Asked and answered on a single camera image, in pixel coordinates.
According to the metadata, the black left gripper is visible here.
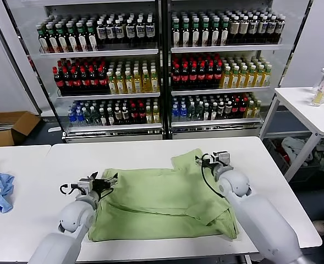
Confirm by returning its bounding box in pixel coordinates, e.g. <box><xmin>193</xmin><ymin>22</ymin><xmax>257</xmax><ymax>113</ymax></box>
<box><xmin>87</xmin><ymin>172</ymin><xmax>119</xmax><ymax>195</ymax></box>

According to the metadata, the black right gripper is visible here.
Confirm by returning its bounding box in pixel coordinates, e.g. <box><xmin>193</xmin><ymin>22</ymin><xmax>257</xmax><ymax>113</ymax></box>
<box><xmin>195</xmin><ymin>156</ymin><xmax>221</xmax><ymax>175</ymax></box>

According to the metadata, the light green polo shirt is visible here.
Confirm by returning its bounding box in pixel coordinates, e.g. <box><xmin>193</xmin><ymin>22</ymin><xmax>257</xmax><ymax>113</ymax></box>
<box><xmin>87</xmin><ymin>148</ymin><xmax>240</xmax><ymax>243</ymax></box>

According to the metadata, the white cooler shelf board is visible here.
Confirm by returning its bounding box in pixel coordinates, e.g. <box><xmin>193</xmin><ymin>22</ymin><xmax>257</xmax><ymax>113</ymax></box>
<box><xmin>40</xmin><ymin>48</ymin><xmax>160</xmax><ymax>58</ymax></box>
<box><xmin>170</xmin><ymin>43</ymin><xmax>283</xmax><ymax>54</ymax></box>
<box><xmin>171</xmin><ymin>86</ymin><xmax>271</xmax><ymax>96</ymax></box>
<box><xmin>56</xmin><ymin>92</ymin><xmax>161</xmax><ymax>100</ymax></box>
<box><xmin>65</xmin><ymin>123</ymin><xmax>163</xmax><ymax>134</ymax></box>
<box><xmin>171</xmin><ymin>118</ymin><xmax>263</xmax><ymax>130</ymax></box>

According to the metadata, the cola bottle red cap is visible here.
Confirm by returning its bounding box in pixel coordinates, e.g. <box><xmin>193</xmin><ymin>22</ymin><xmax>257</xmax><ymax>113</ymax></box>
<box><xmin>188</xmin><ymin>64</ymin><xmax>198</xmax><ymax>89</ymax></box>
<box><xmin>180</xmin><ymin>65</ymin><xmax>189</xmax><ymax>89</ymax></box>
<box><xmin>205</xmin><ymin>64</ymin><xmax>215</xmax><ymax>89</ymax></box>
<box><xmin>53</xmin><ymin>68</ymin><xmax>64</xmax><ymax>95</ymax></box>
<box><xmin>63</xmin><ymin>68</ymin><xmax>73</xmax><ymax>95</ymax></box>
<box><xmin>89</xmin><ymin>67</ymin><xmax>99</xmax><ymax>94</ymax></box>
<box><xmin>239</xmin><ymin>97</ymin><xmax>248</xmax><ymax>119</ymax></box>
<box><xmin>232</xmin><ymin>98</ymin><xmax>240</xmax><ymax>120</ymax></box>
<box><xmin>213</xmin><ymin>64</ymin><xmax>223</xmax><ymax>89</ymax></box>
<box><xmin>138</xmin><ymin>103</ymin><xmax>146</xmax><ymax>125</ymax></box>
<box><xmin>196</xmin><ymin>64</ymin><xmax>206</xmax><ymax>89</ymax></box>
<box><xmin>98</xmin><ymin>67</ymin><xmax>108</xmax><ymax>94</ymax></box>
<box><xmin>72</xmin><ymin>68</ymin><xmax>82</xmax><ymax>95</ymax></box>
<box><xmin>80</xmin><ymin>68</ymin><xmax>91</xmax><ymax>94</ymax></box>
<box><xmin>172</xmin><ymin>65</ymin><xmax>181</xmax><ymax>89</ymax></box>
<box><xmin>130</xmin><ymin>103</ymin><xmax>139</xmax><ymax>125</ymax></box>

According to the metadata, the red crumpled cloth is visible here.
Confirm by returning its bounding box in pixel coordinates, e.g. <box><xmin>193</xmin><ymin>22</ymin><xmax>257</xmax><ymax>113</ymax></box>
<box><xmin>276</xmin><ymin>144</ymin><xmax>290</xmax><ymax>164</ymax></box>

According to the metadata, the open beverage cooler cabinet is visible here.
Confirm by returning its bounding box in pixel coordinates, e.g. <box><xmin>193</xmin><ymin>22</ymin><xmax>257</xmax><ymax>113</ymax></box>
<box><xmin>2</xmin><ymin>0</ymin><xmax>315</xmax><ymax>144</ymax></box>

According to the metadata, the white crumpled cloth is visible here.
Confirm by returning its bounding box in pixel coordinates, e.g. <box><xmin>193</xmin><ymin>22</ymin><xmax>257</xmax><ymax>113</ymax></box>
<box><xmin>281</xmin><ymin>136</ymin><xmax>314</xmax><ymax>167</ymax></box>

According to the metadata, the open cardboard box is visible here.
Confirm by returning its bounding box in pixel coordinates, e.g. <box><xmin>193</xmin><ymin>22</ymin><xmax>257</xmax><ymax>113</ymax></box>
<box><xmin>0</xmin><ymin>111</ymin><xmax>41</xmax><ymax>148</ymax></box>

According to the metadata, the black storage crate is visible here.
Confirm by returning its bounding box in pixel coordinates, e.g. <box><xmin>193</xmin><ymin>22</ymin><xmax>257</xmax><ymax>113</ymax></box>
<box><xmin>265</xmin><ymin>136</ymin><xmax>324</xmax><ymax>184</ymax></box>

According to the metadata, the white side table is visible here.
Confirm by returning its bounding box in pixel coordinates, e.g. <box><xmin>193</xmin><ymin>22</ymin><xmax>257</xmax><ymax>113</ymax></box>
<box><xmin>259</xmin><ymin>86</ymin><xmax>324</xmax><ymax>183</ymax></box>

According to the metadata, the pale yellow drink bottle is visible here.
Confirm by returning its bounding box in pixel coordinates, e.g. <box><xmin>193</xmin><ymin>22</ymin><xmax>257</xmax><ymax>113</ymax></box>
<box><xmin>311</xmin><ymin>81</ymin><xmax>324</xmax><ymax>107</ymax></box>

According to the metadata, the dark drink bottle beige label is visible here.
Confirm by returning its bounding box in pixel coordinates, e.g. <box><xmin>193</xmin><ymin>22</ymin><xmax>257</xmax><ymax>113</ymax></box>
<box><xmin>229</xmin><ymin>16</ymin><xmax>240</xmax><ymax>45</ymax></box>
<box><xmin>239</xmin><ymin>15</ymin><xmax>250</xmax><ymax>44</ymax></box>

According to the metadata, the dark drink bottle white label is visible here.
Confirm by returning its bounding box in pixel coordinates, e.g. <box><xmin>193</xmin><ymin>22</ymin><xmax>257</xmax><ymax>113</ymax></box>
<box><xmin>145</xmin><ymin>18</ymin><xmax>156</xmax><ymax>44</ymax></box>
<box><xmin>257</xmin><ymin>15</ymin><xmax>267</xmax><ymax>43</ymax></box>
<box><xmin>96</xmin><ymin>20</ymin><xmax>107</xmax><ymax>46</ymax></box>
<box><xmin>249</xmin><ymin>15</ymin><xmax>259</xmax><ymax>44</ymax></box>
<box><xmin>125</xmin><ymin>19</ymin><xmax>136</xmax><ymax>45</ymax></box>
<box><xmin>135</xmin><ymin>18</ymin><xmax>146</xmax><ymax>45</ymax></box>
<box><xmin>275</xmin><ymin>14</ymin><xmax>285</xmax><ymax>43</ymax></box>
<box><xmin>114</xmin><ymin>19</ymin><xmax>125</xmax><ymax>46</ymax></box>
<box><xmin>106</xmin><ymin>20</ymin><xmax>116</xmax><ymax>46</ymax></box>
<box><xmin>266</xmin><ymin>15</ymin><xmax>276</xmax><ymax>43</ymax></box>

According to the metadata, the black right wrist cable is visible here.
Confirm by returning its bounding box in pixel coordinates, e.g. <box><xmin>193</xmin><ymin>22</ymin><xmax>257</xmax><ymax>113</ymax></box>
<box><xmin>201</xmin><ymin>153</ymin><xmax>227</xmax><ymax>198</ymax></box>

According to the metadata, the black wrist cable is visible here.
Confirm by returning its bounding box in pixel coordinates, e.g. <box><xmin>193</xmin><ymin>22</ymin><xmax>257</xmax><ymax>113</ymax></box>
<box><xmin>201</xmin><ymin>153</ymin><xmax>227</xmax><ymax>198</ymax></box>
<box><xmin>59</xmin><ymin>183</ymin><xmax>80</xmax><ymax>196</ymax></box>

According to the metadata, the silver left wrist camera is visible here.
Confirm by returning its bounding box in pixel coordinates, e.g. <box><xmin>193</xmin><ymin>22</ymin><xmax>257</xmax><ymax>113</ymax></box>
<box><xmin>78</xmin><ymin>178</ymin><xmax>93</xmax><ymax>193</ymax></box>

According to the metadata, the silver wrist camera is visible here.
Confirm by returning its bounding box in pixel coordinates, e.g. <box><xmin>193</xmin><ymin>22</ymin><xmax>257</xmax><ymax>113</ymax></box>
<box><xmin>210</xmin><ymin>150</ymin><xmax>232</xmax><ymax>167</ymax></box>
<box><xmin>78</xmin><ymin>178</ymin><xmax>93</xmax><ymax>193</ymax></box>

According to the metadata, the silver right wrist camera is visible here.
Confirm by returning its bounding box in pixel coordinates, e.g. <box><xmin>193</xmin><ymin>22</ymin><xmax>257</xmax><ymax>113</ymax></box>
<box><xmin>210</xmin><ymin>150</ymin><xmax>232</xmax><ymax>167</ymax></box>

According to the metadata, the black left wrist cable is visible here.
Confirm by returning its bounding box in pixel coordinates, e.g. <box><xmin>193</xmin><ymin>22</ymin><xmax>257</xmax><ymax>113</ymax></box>
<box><xmin>59</xmin><ymin>183</ymin><xmax>80</xmax><ymax>196</ymax></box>

